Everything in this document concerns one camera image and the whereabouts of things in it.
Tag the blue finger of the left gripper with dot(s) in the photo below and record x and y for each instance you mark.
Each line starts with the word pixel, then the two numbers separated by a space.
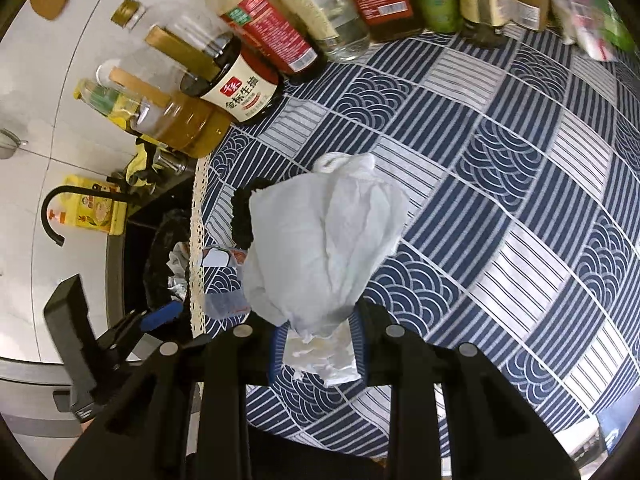
pixel 166 314

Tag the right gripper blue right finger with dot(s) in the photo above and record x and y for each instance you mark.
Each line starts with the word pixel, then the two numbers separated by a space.
pixel 493 433

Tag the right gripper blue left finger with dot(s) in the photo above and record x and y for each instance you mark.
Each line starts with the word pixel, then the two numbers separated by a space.
pixel 182 414

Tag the aluminium foil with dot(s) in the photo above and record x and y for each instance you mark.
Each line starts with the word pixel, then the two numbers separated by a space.
pixel 178 264

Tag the clear plastic cup lid packaging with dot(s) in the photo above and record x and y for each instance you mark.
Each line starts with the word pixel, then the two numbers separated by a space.
pixel 224 297

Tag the white plastic bag trash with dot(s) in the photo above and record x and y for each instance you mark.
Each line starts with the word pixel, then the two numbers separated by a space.
pixel 317 240

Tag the black trash bag bin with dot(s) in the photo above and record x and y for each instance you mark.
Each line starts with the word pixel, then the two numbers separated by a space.
pixel 174 228

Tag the black kitchen faucet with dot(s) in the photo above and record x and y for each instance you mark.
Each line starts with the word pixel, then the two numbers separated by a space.
pixel 57 238

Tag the black sink basin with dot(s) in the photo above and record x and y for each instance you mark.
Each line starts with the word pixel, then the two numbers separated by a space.
pixel 136 268

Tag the yellow dish soap bottle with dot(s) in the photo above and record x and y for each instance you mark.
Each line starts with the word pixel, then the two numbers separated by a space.
pixel 89 212

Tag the black hair scrunchie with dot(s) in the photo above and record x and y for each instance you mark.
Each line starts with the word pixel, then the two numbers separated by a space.
pixel 241 223

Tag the yellow black cleaning cloth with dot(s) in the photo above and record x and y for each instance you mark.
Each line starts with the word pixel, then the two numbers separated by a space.
pixel 142 171

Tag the large cooking oil jug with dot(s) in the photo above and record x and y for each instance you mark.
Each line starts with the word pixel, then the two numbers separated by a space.
pixel 188 125

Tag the green capped oil bottle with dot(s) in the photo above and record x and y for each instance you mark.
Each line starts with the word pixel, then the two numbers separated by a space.
pixel 116 106

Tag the dark soy sauce jug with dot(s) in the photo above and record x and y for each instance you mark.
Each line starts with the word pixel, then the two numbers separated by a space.
pixel 222 71

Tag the blue patterned tablecloth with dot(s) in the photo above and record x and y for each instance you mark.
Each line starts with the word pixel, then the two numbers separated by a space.
pixel 521 168

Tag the red label sauce bottle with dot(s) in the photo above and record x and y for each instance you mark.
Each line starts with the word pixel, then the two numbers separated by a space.
pixel 265 28

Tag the clear yellow cap bottle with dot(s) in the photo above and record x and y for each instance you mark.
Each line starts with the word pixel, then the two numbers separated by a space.
pixel 335 25

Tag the green plastic bag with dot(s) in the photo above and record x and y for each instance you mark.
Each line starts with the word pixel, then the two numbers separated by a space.
pixel 617 30

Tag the blue white salt bag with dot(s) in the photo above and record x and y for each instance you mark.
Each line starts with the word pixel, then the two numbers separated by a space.
pixel 589 23

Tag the metal strainer on wall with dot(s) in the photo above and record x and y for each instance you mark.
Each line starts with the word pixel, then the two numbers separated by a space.
pixel 10 144

